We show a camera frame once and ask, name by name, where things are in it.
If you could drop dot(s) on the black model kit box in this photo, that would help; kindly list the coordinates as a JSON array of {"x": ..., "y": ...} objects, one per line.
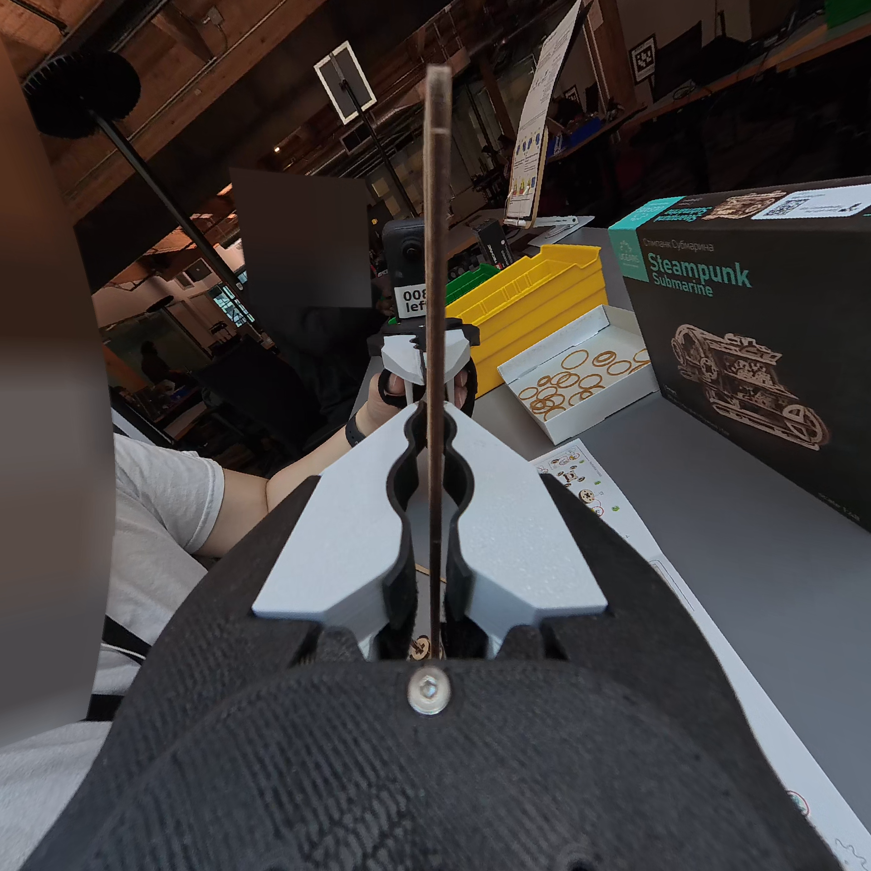
[{"x": 782, "y": 320}]

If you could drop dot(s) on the plywood parts sheet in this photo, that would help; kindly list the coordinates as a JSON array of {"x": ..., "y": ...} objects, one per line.
[{"x": 437, "y": 272}]

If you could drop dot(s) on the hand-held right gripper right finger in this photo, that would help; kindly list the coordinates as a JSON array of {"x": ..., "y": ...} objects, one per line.
[{"x": 524, "y": 544}]

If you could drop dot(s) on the open instruction booklet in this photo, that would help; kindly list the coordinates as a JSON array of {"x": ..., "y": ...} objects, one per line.
[{"x": 680, "y": 612}]

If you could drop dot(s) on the black disc on pole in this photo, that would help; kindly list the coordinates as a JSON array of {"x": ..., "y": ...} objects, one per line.
[{"x": 81, "y": 95}]

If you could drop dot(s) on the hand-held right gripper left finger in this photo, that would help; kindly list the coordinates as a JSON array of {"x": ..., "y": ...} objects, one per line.
[{"x": 333, "y": 544}]

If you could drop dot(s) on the black product box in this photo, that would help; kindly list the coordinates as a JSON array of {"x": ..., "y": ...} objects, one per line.
[{"x": 495, "y": 245}]

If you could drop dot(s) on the green plastic bin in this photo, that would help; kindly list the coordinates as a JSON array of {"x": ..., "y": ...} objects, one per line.
[{"x": 469, "y": 279}]

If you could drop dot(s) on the black wristband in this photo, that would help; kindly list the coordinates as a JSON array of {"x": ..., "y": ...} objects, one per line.
[{"x": 355, "y": 432}]

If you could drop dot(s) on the printed instruction sheet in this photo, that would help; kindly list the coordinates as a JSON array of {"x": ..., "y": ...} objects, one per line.
[{"x": 544, "y": 102}]

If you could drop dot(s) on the grey desk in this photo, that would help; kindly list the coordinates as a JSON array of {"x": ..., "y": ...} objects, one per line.
[{"x": 680, "y": 544}]

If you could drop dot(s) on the printed marker tag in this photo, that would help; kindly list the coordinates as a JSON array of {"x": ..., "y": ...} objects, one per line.
[{"x": 643, "y": 60}]

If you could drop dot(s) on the pile of tan rubber bands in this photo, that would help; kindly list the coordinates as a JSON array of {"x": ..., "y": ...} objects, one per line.
[{"x": 571, "y": 381}]

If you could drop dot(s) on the wooden document stand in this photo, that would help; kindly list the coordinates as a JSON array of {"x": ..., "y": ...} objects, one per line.
[{"x": 527, "y": 204}]

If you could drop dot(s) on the white cardboard tray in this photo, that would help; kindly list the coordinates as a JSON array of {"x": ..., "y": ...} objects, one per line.
[{"x": 585, "y": 415}]

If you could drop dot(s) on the person's left hand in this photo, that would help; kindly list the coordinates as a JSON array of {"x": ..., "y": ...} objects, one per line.
[{"x": 373, "y": 416}]

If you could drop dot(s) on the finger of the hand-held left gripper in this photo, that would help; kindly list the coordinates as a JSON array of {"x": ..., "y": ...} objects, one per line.
[
  {"x": 405, "y": 359},
  {"x": 456, "y": 354}
]

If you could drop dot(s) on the person in white shirt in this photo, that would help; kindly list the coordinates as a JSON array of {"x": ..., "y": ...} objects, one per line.
[{"x": 156, "y": 497}]

